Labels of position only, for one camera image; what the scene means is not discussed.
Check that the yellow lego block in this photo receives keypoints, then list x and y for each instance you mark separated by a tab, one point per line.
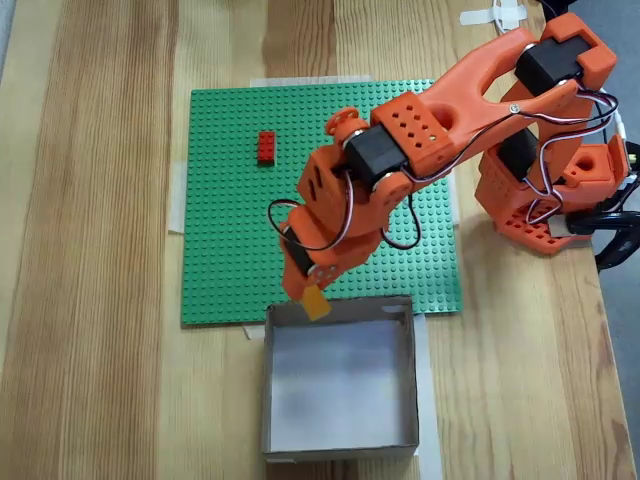
316	305

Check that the red lego block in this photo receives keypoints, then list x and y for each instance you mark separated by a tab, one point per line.
266	148

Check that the masking tape strip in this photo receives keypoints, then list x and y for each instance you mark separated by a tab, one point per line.
310	81
475	17
456	210
430	400
515	12
176	200
252	331

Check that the black table clamp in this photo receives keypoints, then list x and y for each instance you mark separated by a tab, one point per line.
615	250

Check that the open cardboard box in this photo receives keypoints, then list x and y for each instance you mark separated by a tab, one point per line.
340	390

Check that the green lego baseplate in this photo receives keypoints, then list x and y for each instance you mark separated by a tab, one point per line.
225	225

